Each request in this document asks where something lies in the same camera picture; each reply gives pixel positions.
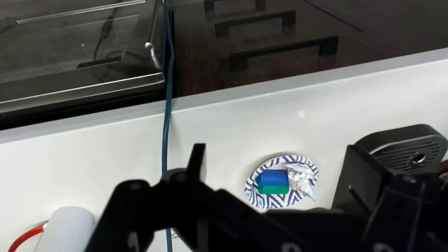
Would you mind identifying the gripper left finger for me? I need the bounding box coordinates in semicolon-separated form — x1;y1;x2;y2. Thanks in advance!
84;143;280;252

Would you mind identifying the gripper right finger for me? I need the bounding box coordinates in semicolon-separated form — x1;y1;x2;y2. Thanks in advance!
331;144;448;252

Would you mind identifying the black coffee machine drip tray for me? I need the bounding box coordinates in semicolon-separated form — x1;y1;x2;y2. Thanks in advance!
354;124;448;176

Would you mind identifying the crumpled white sachet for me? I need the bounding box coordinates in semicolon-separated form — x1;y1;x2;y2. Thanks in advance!
290;177;316;202
284;162;315;181

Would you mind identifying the white cylindrical cup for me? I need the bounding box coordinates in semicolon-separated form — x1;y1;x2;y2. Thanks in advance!
34;206;95;252

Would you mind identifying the green sachet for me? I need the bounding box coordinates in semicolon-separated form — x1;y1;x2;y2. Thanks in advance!
258;184;291;195

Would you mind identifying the blue sachet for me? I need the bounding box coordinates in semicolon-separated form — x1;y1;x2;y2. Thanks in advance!
255;170;289;187

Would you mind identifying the blue white patterned paper bowl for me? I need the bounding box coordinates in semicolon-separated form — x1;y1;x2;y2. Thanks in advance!
244;155;320;210

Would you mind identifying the glass door cooler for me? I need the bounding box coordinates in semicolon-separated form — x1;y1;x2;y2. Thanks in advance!
0;0;175;131

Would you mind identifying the teal cable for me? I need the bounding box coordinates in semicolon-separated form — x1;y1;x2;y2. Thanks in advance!
161;0;175;252

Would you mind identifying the red cable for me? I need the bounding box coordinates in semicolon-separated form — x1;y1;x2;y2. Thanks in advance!
8;223;48;252

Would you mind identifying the silver cooler door handle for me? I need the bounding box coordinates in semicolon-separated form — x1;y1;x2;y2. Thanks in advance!
144;0;164;71

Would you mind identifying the black drawer handle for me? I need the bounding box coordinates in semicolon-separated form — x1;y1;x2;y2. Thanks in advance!
214;10;297;39
204;0;266;19
229;36;339;72

